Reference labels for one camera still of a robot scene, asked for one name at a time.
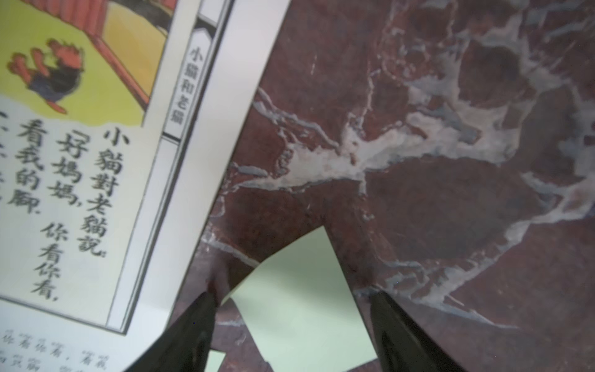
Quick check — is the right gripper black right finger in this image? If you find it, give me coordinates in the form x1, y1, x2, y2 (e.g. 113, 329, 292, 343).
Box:
370, 291, 465, 372

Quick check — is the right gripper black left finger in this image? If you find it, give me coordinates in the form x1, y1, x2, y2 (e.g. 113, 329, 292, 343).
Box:
126, 292, 217, 372

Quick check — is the green sticky note top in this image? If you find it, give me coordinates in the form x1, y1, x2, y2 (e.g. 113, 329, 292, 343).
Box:
230, 227, 377, 371

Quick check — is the green sticky note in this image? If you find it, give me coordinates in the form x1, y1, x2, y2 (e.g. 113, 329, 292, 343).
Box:
205, 350, 226, 372
230, 227, 377, 371

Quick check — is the orange children's book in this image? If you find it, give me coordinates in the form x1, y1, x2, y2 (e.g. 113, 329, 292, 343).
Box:
1, 1, 289, 371

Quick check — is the green sticky note middle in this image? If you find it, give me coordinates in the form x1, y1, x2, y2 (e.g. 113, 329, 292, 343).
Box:
205, 350, 226, 372

